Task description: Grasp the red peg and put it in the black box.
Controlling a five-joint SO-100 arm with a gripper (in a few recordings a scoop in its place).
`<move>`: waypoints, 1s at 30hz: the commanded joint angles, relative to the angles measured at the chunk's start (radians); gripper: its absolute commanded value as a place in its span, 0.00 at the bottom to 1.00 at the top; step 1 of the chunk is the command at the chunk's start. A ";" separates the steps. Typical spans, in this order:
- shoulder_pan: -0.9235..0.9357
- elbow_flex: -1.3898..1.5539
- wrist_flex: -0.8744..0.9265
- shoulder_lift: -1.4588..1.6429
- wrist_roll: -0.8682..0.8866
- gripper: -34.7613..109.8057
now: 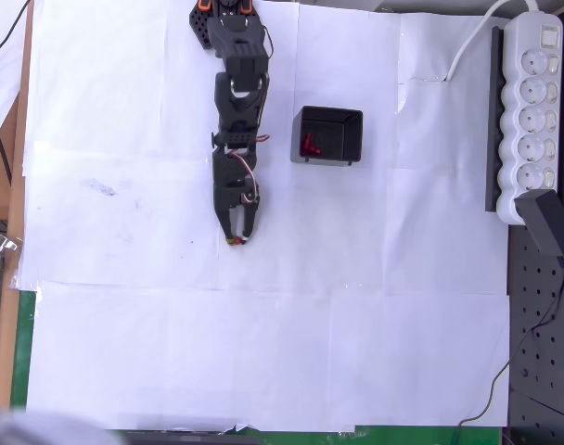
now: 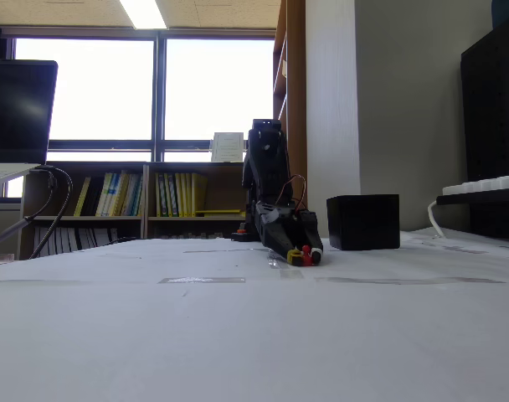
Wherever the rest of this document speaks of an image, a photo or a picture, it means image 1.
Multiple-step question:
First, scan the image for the white power strip cable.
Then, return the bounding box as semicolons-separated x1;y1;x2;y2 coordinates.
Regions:
443;0;543;83

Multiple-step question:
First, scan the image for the silver metal clamp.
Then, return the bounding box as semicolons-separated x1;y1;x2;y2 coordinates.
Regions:
0;231;21;278

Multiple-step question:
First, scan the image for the red white servo cable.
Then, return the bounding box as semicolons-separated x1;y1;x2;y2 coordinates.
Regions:
229;151;261;205

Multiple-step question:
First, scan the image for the blurry grey object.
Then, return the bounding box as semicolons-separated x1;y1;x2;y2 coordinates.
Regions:
0;396;109;445

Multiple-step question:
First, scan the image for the black square bin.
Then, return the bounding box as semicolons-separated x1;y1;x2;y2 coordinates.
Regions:
289;105;365;168

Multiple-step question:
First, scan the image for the dark camera device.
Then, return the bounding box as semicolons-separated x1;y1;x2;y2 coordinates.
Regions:
123;429;261;445

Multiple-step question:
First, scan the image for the thin black adapter cable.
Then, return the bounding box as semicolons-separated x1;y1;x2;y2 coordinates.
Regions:
448;253;564;445

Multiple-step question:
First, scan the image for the black power adapter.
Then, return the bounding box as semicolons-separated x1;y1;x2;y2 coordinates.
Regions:
513;188;564;259

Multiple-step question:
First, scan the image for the white power strip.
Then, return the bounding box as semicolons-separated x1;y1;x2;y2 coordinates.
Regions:
494;11;564;227

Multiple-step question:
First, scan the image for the black pegboard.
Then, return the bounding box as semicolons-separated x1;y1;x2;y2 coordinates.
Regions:
506;224;564;445

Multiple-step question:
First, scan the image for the white paper table cover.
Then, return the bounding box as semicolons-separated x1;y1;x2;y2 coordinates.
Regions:
19;0;513;433

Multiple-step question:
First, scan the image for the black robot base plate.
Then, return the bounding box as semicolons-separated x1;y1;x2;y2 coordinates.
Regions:
187;0;255;51

